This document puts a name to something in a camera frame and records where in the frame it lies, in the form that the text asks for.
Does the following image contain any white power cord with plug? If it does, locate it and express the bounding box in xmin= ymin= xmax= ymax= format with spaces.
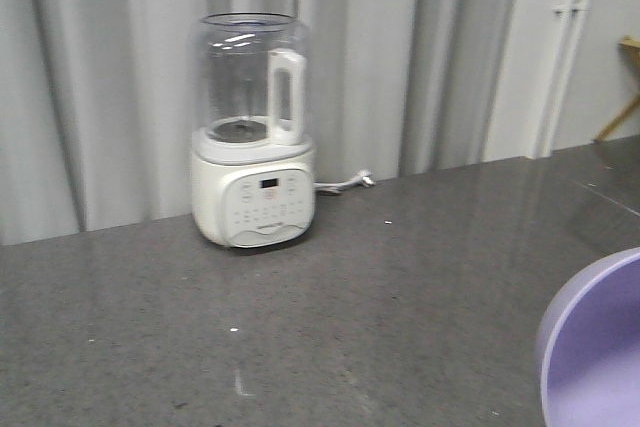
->
xmin=313 ymin=170 xmax=376 ymax=196

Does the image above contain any purple plastic bowl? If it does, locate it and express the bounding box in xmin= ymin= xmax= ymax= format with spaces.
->
xmin=535 ymin=248 xmax=639 ymax=426

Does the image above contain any white wall pipe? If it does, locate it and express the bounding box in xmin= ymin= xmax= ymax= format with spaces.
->
xmin=531 ymin=0 xmax=592 ymax=158

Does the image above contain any white pleated curtain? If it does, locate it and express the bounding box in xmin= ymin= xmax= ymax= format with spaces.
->
xmin=1 ymin=0 xmax=513 ymax=245

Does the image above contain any white blender with clear jar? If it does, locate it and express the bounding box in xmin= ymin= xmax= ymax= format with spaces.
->
xmin=190 ymin=13 xmax=315 ymax=249

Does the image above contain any wooden stand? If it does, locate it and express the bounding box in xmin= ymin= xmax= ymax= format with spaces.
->
xmin=593 ymin=35 xmax=639 ymax=143

